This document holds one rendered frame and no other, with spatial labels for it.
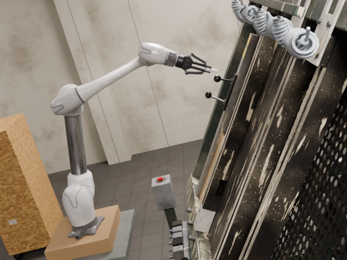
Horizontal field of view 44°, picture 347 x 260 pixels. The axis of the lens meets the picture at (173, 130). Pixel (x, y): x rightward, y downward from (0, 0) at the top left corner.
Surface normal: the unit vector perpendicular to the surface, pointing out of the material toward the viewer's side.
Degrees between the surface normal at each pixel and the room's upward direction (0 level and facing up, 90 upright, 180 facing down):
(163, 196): 90
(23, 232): 90
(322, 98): 90
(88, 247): 90
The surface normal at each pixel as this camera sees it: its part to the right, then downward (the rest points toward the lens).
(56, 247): -0.26, -0.92
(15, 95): -0.01, 0.35
